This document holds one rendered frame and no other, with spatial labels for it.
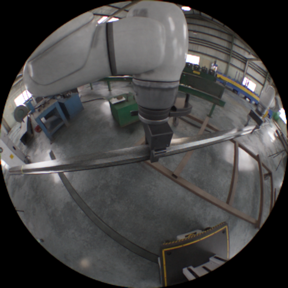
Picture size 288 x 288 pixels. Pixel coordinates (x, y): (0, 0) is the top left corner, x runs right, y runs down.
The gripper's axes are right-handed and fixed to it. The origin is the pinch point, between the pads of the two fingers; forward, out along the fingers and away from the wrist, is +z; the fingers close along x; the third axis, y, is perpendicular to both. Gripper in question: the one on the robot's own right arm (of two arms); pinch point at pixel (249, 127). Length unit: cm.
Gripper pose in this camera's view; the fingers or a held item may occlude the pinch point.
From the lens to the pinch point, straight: 92.5
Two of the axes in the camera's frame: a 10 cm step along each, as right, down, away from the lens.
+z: 0.1, 6.3, 7.8
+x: 2.1, 7.6, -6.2
